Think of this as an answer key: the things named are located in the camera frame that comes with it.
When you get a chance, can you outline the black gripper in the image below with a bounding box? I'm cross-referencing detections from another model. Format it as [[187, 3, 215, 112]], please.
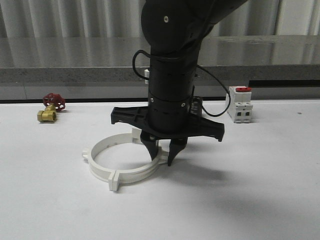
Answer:
[[111, 98, 225, 166]]

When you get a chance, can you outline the brass valve red handwheel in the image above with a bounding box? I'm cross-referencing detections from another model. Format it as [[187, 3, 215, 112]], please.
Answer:
[[37, 93, 66, 123]]

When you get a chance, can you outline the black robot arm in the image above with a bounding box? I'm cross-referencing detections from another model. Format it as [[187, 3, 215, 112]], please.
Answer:
[[111, 0, 243, 164]]

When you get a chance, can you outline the black cylindrical capacitor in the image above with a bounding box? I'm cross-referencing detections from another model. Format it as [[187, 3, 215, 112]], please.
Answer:
[[189, 96, 203, 117]]

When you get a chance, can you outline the white half-ring pipe clamp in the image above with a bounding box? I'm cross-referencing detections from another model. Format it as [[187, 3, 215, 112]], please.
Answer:
[[82, 128, 143, 191]]

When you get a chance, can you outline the grey stone countertop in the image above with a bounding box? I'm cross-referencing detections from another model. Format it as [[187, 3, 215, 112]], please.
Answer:
[[0, 35, 320, 87]]

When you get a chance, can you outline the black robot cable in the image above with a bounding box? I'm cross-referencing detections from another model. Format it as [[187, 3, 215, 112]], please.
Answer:
[[132, 49, 232, 118]]

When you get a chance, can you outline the white circuit breaker red switch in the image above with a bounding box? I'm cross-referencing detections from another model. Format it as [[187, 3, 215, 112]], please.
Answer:
[[227, 86, 253, 124]]

